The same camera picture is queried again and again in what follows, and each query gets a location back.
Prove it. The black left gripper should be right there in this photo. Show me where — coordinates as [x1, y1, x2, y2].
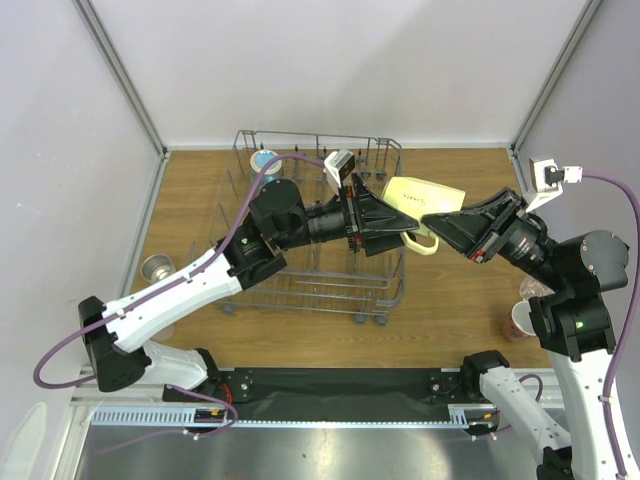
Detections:
[274, 174, 418, 258]

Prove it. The pale yellow mug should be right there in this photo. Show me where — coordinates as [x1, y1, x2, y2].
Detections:
[382, 176, 466, 256]

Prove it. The blue butterfly mug orange inside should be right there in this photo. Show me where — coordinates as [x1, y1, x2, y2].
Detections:
[249, 149, 282, 184]

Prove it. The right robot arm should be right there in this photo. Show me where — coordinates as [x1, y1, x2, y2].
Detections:
[421, 188, 639, 479]

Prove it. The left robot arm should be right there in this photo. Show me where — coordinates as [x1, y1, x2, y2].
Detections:
[78, 175, 419, 401]

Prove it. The clear glass cup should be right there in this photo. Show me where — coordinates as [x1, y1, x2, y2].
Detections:
[519, 276, 554, 300]

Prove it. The pink patterned mug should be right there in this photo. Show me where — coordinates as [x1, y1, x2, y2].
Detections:
[502, 300, 536, 342]

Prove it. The beige steel-lined tumbler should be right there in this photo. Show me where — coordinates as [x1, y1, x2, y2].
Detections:
[141, 254, 175, 284]

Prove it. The white plastic object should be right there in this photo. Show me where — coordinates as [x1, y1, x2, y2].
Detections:
[1, 402, 48, 479]

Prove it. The grey wire dish rack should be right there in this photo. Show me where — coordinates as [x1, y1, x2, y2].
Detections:
[205, 129, 406, 326]

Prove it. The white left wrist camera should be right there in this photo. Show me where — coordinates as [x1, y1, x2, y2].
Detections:
[323, 149, 355, 194]

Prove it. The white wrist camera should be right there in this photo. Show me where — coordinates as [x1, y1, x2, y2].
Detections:
[323, 149, 355, 194]
[523, 158, 583, 213]

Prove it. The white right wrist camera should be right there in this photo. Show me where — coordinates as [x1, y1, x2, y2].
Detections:
[523, 158, 583, 213]

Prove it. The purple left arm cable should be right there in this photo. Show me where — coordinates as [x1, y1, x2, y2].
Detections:
[32, 153, 326, 390]

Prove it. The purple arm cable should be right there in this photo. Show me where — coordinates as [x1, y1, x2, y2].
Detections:
[32, 153, 326, 390]
[582, 169, 640, 479]

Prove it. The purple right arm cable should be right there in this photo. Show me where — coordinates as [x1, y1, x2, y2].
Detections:
[582, 169, 640, 479]

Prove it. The black mounting base plate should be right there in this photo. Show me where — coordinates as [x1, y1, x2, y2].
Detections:
[222, 368, 492, 422]

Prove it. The aluminium rail with cable duct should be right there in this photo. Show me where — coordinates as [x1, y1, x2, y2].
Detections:
[72, 368, 497, 430]

